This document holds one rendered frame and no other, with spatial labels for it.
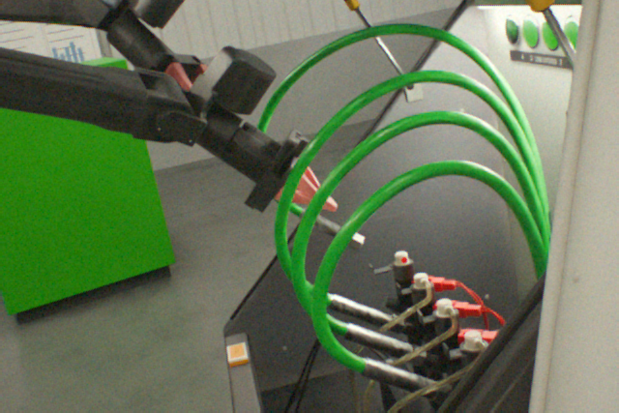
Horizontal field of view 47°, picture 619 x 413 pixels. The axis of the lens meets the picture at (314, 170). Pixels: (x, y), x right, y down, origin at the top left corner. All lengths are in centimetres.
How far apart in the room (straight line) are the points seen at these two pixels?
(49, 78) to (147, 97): 10
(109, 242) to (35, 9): 314
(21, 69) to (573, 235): 54
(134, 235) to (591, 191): 384
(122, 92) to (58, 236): 344
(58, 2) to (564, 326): 87
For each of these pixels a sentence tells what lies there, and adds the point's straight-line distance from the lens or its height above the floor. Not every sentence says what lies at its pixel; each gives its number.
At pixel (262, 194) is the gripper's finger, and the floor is 127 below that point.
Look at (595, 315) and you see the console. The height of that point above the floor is 125.
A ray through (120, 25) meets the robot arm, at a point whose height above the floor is 150.
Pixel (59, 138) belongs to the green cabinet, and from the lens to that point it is 412.
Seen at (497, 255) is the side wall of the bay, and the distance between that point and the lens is 135.
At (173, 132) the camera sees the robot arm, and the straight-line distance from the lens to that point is 83.
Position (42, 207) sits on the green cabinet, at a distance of 418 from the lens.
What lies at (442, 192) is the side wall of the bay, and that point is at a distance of 128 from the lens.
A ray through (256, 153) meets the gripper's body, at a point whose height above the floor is 132.
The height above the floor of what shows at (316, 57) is 141.
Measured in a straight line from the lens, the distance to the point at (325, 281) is 66.
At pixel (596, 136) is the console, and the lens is 54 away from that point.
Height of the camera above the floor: 150
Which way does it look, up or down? 14 degrees down
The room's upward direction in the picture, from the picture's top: 11 degrees counter-clockwise
